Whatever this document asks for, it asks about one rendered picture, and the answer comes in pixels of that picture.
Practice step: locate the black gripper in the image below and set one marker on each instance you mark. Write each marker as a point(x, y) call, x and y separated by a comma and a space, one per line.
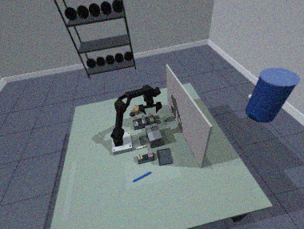
point(149, 105)

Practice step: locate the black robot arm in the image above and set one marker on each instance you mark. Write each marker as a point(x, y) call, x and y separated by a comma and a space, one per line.
point(148, 93)

